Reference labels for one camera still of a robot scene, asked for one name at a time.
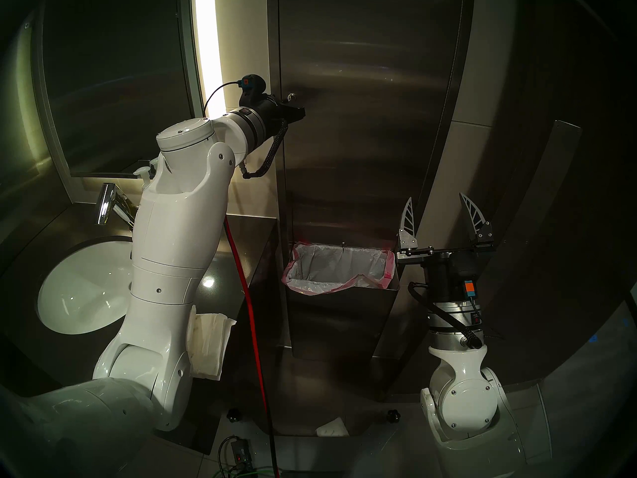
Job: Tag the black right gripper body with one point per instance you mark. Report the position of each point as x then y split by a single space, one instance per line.
438 278

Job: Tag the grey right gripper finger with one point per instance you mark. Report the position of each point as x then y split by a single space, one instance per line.
407 238
484 233

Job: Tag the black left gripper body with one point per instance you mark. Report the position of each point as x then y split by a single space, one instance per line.
276 116

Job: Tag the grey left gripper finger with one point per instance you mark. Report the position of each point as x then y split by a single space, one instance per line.
294 113
278 101

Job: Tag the stainless steel dispenser door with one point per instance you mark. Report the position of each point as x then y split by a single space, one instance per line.
368 108

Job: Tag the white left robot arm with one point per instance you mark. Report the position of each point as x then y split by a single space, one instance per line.
169 233

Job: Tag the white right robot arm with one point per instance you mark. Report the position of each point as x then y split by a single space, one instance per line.
463 397

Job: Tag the steel towel dispenser cabinet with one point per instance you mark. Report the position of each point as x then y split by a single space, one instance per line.
272 34

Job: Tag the white paper towel pile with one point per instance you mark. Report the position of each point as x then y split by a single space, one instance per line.
214 342

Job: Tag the long steel door plate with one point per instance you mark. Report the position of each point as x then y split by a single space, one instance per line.
542 198

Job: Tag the pink-edged clear bin liner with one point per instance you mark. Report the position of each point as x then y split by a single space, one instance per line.
333 265

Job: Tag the white vertical light strip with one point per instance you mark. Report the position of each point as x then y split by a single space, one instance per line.
209 44

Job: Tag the steel waste bin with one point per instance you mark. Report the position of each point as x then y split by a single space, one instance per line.
343 327

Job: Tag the black round floor knob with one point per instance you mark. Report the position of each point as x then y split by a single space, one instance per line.
393 416
234 415

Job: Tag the crumpled white paper scrap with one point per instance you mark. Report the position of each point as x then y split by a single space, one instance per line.
332 427

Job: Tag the chrome sink faucet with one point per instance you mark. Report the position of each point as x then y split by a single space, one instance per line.
106 203

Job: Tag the white sink basin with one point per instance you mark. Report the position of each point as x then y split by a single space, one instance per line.
79 288

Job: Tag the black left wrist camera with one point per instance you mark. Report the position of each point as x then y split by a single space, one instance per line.
251 86

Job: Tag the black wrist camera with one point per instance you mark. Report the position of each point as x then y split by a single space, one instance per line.
469 288
251 86

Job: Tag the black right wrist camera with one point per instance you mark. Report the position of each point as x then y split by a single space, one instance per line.
469 288

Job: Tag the large wall mirror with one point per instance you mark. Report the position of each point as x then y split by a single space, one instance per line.
114 83

